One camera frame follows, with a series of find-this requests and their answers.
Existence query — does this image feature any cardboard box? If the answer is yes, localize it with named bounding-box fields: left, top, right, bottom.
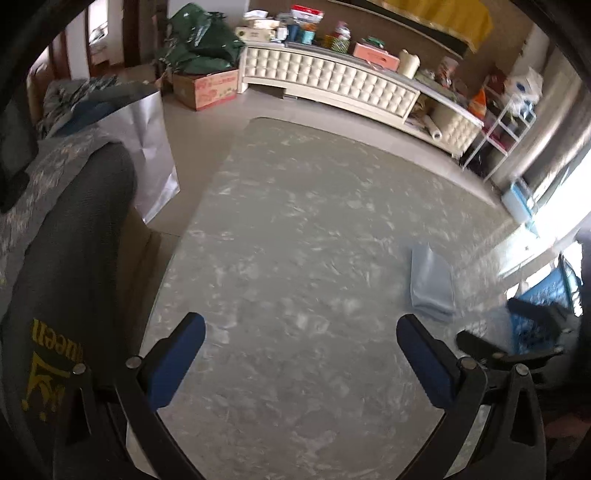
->
left=172, top=68, right=240, bottom=112

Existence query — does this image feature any red and white packet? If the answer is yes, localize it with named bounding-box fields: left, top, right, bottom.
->
left=290, top=4, right=327, bottom=24

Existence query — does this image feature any yellow hanging cloth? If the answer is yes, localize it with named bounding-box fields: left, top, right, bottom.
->
left=383, top=0, right=495, bottom=49

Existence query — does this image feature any white plastic bag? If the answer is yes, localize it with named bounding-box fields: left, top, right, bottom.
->
left=505, top=67, right=544, bottom=105

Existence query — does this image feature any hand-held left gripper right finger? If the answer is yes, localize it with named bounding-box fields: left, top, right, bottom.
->
left=397, top=314, right=548, bottom=480

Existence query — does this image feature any grey patterned cloth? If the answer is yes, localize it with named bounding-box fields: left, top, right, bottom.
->
left=0, top=129, right=108, bottom=287

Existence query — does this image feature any white tufted cabinet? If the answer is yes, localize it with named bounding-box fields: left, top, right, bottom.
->
left=239, top=41, right=485, bottom=160

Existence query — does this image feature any tissue box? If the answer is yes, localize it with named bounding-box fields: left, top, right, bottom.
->
left=235, top=25, right=278, bottom=45

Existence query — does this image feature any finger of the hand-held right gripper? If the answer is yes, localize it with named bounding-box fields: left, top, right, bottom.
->
left=507, top=299, right=578, bottom=331
left=455, top=330, right=566, bottom=370

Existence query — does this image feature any blue plastic basket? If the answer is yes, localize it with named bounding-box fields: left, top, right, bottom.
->
left=510, top=251, right=583, bottom=354

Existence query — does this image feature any grey printed blanket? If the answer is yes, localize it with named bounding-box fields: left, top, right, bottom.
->
left=34, top=76, right=158, bottom=139

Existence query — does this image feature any tan bag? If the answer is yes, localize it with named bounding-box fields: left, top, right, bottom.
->
left=411, top=97, right=435, bottom=123

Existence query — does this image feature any silver paper bag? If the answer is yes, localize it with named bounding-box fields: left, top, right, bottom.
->
left=99, top=90, right=181, bottom=225

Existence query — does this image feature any pink box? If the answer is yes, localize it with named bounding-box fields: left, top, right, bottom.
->
left=353, top=41, right=402, bottom=71

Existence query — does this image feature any black mesh chair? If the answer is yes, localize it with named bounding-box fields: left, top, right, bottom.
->
left=0, top=143, right=139, bottom=480

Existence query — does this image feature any cream thread spool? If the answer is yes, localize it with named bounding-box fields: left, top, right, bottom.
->
left=398, top=48, right=421, bottom=78

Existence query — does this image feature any green plastic bag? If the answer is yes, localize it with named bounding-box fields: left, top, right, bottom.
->
left=154, top=2, right=246, bottom=75

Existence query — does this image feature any pink packet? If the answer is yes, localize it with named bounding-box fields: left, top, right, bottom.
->
left=436, top=58, right=461, bottom=86

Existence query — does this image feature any wooden door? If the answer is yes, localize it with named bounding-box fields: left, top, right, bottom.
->
left=88, top=0, right=140, bottom=71

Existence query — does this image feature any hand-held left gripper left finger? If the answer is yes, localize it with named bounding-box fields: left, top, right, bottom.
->
left=53, top=312, right=206, bottom=480

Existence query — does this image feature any light blue towel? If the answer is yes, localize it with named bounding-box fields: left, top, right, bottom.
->
left=410, top=242, right=457, bottom=323

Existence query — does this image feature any white metal rack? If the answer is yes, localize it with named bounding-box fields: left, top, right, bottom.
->
left=462, top=76, right=539, bottom=179

